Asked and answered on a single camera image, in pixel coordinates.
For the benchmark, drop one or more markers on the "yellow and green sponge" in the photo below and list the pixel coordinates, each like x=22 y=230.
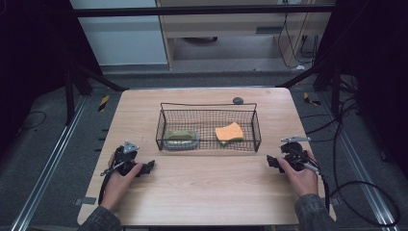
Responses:
x=229 y=132

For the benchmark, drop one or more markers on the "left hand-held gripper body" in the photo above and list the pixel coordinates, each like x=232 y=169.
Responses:
x=123 y=160

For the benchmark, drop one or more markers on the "grey tape piece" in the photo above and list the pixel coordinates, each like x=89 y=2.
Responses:
x=86 y=200
x=335 y=201

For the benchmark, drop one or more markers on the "person's left hand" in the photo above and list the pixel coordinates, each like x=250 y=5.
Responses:
x=117 y=189

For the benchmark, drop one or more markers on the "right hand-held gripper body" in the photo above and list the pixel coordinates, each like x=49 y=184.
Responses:
x=293 y=155

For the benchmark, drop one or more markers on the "black metal stand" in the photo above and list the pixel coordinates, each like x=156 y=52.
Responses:
x=70 y=96
x=335 y=93

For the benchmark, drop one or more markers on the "aluminium floor rail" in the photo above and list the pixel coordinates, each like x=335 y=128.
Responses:
x=362 y=173
x=48 y=163

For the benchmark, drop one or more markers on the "small grey round knob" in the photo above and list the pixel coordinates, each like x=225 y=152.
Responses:
x=238 y=100

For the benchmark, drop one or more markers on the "person's right hand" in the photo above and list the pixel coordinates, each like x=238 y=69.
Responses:
x=301 y=181

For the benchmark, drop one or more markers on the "green soap dish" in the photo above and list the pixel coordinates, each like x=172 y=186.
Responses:
x=181 y=139

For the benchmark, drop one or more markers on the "black curtain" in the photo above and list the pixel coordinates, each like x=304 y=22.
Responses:
x=35 y=48
x=375 y=64

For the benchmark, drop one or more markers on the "black horizontal bar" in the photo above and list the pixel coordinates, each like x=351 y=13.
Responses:
x=192 y=11

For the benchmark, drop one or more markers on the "yellow and black tape strip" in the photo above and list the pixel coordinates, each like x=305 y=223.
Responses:
x=103 y=103
x=310 y=100

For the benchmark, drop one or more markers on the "white cabinet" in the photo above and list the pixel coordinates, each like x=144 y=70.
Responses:
x=122 y=38

